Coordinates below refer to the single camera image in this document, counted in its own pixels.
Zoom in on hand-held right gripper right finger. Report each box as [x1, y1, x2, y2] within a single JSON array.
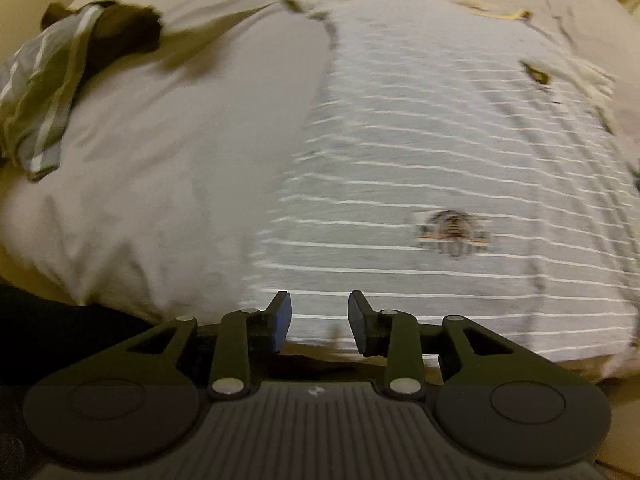
[[347, 290, 523, 401]]

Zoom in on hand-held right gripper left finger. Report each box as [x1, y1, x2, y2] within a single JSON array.
[[125, 290, 293, 401]]

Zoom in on brown garment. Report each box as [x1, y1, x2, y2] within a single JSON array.
[[42, 2, 166, 81]]

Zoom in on pale striped shirt yellow collar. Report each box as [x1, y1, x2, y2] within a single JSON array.
[[245, 0, 640, 366]]

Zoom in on grey garment wide white stripes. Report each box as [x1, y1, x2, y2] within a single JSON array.
[[0, 2, 108, 181]]

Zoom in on bed with grey duvet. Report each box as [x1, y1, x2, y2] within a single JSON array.
[[0, 0, 640, 381]]

